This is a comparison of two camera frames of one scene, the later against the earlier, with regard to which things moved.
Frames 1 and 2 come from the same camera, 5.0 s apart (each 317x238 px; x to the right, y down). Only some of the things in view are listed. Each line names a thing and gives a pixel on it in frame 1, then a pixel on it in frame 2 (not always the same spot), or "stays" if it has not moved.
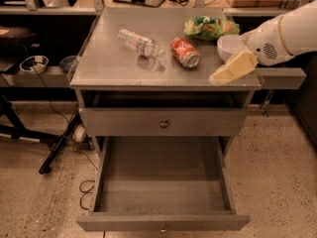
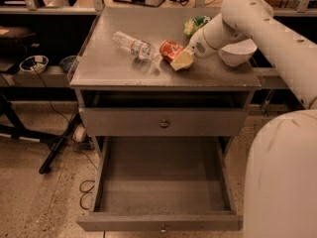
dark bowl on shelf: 67,63 stays
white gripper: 265,43 → 197,45
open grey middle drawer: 158,183 stays
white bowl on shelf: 35,63 stays
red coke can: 184,53 → 169,50
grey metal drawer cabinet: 159,127 stays
